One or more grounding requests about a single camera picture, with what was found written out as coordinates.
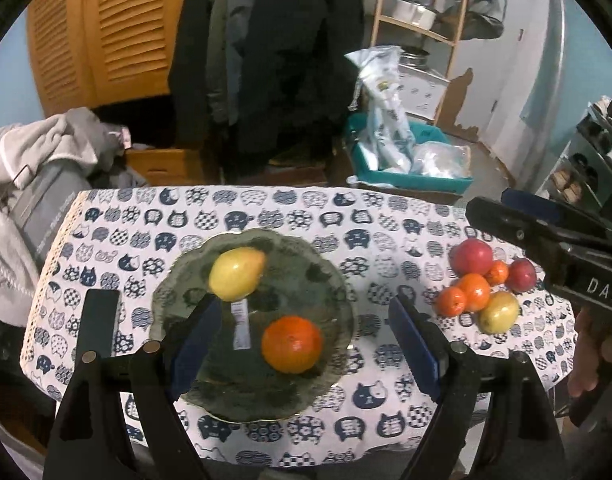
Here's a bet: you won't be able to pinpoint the large red apple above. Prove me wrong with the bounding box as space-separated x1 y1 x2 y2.
449 238 494 275

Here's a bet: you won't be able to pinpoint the medium orange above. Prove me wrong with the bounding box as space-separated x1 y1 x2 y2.
457 273 490 312

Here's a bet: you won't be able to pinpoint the large orange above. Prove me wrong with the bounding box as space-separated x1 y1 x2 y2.
260 315 323 375

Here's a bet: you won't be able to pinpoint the right hand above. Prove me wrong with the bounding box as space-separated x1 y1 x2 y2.
568 308 612 398

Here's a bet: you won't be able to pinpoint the small tangerine top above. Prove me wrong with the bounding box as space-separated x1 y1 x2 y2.
484 260 509 287

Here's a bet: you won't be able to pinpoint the small tangerine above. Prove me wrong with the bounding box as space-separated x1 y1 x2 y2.
434 286 468 318
484 260 509 287

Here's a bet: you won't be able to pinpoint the shoe rack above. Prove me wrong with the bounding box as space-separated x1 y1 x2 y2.
537 96 612 214

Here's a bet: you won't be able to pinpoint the small tangerine left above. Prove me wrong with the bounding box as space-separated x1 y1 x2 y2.
434 286 468 318

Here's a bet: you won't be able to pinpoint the yellow green apple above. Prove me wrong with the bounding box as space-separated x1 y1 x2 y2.
478 292 520 334

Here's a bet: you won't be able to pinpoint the cat pattern tablecloth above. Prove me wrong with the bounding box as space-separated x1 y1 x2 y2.
20 185 578 468

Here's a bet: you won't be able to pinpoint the clear plastic bag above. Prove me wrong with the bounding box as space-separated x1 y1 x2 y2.
411 141 471 179

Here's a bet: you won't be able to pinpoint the white rice bag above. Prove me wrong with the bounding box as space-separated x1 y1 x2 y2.
345 46 417 174

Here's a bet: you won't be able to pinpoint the teal cardboard box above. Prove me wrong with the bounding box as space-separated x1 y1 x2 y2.
345 113 473 195

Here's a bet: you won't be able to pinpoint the white patterned storage box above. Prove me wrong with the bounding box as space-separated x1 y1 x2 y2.
399 64 449 122

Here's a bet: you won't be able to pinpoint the green glass plate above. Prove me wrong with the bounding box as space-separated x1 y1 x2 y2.
150 229 357 422

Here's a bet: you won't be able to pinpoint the wooden shelf rack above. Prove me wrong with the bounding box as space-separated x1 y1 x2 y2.
364 0 470 124

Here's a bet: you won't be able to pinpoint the yellow lemon-like pear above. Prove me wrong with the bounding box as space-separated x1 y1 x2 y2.
208 247 266 302

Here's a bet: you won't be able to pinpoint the white pot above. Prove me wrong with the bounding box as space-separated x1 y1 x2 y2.
392 0 436 30

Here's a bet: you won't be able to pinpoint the grey white clothes pile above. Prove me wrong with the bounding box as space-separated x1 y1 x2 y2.
0 107 146 327

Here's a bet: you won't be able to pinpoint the wooden drawer box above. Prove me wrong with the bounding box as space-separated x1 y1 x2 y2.
125 148 205 186

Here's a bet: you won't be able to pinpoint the hanging dark coats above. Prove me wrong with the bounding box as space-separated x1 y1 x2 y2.
168 0 364 182

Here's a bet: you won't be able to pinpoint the wooden louvered door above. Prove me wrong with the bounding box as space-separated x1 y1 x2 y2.
27 0 184 116

